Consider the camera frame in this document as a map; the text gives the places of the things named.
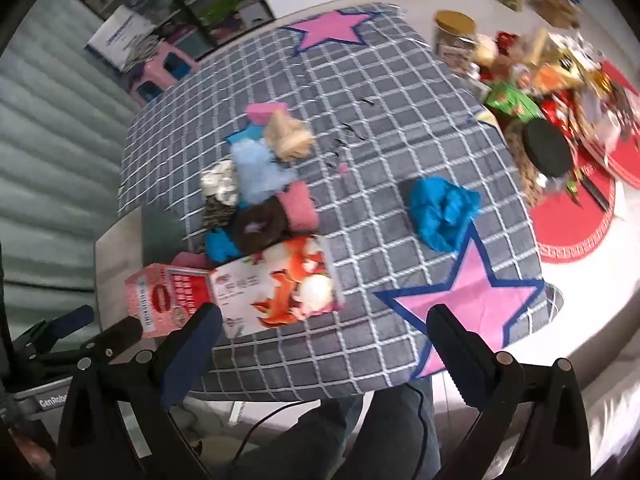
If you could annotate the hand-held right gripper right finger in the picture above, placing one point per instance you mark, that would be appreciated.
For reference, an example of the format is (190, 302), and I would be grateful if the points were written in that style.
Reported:
(452, 355)

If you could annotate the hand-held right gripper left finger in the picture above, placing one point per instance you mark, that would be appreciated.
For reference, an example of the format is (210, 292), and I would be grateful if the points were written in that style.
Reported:
(192, 355)

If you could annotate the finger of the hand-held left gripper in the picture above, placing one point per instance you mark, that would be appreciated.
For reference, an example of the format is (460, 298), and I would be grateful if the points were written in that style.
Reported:
(72, 319)
(122, 334)

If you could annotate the teal fluffy cloth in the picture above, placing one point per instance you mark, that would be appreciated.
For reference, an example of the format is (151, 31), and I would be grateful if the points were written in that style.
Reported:
(442, 212)

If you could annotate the light blue fluffy cloth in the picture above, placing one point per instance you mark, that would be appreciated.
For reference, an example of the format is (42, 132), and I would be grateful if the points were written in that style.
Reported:
(260, 165)

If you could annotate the beige fluffy cloth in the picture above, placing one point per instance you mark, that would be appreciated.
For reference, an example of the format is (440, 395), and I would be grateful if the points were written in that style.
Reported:
(287, 137)

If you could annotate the fox printed cardboard box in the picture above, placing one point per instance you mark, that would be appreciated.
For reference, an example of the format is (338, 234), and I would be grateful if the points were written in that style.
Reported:
(235, 295)

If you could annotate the small teal cloth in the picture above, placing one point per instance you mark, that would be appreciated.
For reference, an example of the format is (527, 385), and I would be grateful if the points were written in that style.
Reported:
(220, 245)

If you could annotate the person's legs in jeans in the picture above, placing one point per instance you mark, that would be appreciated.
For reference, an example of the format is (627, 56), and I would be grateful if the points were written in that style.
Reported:
(350, 435)

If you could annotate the leopard print cloth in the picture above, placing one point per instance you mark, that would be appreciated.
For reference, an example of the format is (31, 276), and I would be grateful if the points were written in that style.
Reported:
(217, 212)

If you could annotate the round red black case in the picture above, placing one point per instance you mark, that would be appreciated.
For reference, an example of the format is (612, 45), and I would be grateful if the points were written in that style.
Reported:
(260, 222)

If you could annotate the white patterned scrunchie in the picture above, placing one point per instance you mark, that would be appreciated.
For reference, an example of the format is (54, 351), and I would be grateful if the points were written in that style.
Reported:
(220, 185)

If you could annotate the red round mat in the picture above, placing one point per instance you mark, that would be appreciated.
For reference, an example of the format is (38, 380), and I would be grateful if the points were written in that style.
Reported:
(625, 155)
(570, 220)

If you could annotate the jar with black lid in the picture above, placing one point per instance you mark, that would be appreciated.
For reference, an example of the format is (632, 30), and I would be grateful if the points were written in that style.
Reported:
(545, 155)

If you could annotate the flat teal cloth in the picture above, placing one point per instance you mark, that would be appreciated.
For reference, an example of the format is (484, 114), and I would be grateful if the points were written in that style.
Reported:
(244, 135)

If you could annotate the grey checked star blanket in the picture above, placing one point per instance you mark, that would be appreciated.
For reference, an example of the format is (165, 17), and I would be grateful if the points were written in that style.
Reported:
(390, 125)

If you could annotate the group of black hairpins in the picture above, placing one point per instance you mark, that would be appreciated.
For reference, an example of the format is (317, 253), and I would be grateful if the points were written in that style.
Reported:
(350, 135)

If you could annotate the pink sponge cloth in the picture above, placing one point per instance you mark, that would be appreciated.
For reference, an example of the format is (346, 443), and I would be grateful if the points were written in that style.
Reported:
(267, 110)

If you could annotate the pink plastic stool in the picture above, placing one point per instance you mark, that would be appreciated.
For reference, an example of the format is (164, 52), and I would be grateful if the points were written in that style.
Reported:
(160, 67)

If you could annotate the white blue printed box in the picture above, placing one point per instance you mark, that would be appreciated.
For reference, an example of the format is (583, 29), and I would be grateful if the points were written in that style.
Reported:
(120, 35)

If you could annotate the pile of snack packets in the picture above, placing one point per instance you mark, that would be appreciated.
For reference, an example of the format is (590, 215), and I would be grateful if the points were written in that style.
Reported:
(555, 75)

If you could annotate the glass jar with gold lid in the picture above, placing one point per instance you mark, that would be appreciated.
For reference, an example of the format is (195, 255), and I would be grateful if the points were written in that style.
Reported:
(452, 37)

